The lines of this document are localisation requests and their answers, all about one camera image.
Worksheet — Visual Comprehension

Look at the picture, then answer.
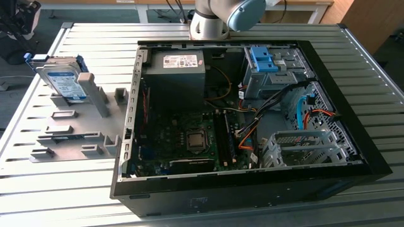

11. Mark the black PC case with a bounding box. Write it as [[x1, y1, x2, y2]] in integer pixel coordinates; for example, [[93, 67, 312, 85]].
[[108, 39, 393, 218]]

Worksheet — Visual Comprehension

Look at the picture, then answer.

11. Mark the blue plastic latch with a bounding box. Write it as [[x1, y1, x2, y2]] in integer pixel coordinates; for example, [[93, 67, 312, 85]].
[[248, 46, 280, 73]]

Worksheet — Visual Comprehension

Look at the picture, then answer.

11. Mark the yellow wire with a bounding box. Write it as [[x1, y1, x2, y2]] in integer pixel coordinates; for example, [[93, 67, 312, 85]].
[[204, 66, 233, 101]]

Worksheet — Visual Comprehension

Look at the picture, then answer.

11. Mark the orange red wire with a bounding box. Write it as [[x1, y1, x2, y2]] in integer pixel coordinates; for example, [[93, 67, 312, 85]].
[[303, 109, 341, 130]]

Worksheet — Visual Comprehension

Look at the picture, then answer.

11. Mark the orange wire bundle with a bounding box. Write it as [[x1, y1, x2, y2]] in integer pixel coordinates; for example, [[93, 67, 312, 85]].
[[237, 134, 255, 150]]

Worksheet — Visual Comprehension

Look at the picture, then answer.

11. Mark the black graphics card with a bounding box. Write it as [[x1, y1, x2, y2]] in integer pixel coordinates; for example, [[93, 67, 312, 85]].
[[168, 157, 215, 175]]

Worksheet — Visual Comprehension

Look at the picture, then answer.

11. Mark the metal disk bay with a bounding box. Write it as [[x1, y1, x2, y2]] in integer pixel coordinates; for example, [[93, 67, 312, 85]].
[[260, 129, 351, 168]]

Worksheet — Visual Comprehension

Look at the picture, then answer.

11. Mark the black cable bundle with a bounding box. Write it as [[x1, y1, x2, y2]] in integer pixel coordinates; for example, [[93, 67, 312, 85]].
[[235, 81, 309, 140]]

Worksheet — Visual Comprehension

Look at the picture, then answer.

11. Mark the brown wooden cabinet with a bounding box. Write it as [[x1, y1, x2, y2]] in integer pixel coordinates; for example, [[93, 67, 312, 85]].
[[321, 0, 404, 55]]

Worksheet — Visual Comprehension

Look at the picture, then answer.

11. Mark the RAM stick with white clips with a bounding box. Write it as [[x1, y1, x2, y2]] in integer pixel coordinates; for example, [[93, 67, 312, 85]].
[[223, 110, 237, 164]]

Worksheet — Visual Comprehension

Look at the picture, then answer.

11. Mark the black RAM slot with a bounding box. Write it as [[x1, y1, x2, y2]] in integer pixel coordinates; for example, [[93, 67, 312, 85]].
[[213, 109, 231, 167]]

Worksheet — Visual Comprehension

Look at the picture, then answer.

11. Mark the metal optical drive cage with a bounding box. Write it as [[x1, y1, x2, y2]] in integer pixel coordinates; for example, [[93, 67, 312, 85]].
[[241, 46, 316, 100]]

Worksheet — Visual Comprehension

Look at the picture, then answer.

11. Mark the gray parts rack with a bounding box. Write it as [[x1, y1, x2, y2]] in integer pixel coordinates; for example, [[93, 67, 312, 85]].
[[29, 72, 131, 163]]

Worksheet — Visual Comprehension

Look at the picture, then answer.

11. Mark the bare RAM stick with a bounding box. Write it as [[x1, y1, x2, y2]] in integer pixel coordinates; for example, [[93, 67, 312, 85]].
[[52, 134, 85, 140]]

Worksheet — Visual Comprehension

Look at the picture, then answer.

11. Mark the CPU socket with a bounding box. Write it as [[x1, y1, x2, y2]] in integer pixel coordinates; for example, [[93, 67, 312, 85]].
[[185, 127, 211, 152]]

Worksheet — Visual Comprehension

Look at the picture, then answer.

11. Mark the black mesh waste basket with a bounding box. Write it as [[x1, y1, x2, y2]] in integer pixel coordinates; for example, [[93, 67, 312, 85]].
[[0, 30, 35, 65]]

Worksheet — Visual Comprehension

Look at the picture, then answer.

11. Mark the hard disk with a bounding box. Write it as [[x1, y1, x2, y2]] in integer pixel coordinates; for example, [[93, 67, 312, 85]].
[[24, 53, 91, 104]]

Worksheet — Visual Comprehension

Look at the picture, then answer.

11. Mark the gray power supply unit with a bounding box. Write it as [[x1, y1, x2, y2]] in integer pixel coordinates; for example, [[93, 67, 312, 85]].
[[145, 49, 208, 107]]

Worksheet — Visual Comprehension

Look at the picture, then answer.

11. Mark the blue wire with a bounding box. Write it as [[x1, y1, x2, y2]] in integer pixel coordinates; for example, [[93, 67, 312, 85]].
[[296, 93, 316, 131]]

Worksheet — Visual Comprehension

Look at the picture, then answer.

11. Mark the white framed wooden desk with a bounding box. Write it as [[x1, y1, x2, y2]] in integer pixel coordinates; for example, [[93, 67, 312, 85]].
[[40, 0, 335, 24]]

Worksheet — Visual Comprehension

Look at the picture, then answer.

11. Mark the green motherboard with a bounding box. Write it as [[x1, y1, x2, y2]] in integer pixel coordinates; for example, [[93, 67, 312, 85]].
[[135, 110, 253, 177]]

